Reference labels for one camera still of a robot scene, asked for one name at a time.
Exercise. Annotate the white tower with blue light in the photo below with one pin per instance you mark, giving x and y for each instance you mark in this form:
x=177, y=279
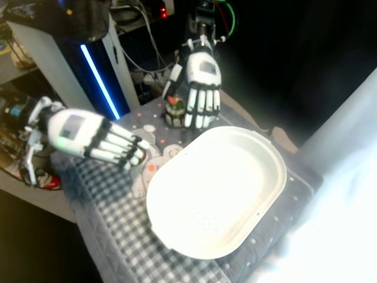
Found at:
x=44, y=59

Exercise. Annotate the white oval tray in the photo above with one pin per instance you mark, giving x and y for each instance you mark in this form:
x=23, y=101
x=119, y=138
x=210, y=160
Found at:
x=215, y=191

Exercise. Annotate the grey checked quilt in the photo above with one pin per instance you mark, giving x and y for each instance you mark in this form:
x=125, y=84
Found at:
x=117, y=236

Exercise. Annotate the black device with red light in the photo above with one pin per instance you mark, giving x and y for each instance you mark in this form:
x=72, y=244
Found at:
x=163, y=11

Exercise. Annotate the white power strip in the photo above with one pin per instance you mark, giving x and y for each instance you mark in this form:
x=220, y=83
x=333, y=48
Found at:
x=153, y=76

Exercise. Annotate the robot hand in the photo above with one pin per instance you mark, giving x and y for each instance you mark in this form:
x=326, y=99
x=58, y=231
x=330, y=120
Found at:
x=203, y=67
x=73, y=129

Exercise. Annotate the dark cake with strawberry topping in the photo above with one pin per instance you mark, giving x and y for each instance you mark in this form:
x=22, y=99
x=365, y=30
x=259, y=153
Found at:
x=173, y=115

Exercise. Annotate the white blurred robot body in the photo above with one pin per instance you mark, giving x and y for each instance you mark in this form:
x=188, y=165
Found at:
x=338, y=191

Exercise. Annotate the red and white round object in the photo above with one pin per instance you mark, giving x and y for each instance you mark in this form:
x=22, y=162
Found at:
x=50, y=181

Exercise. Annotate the black fabric bag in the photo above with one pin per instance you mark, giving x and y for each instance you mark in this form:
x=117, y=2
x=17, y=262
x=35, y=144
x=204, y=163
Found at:
x=59, y=17

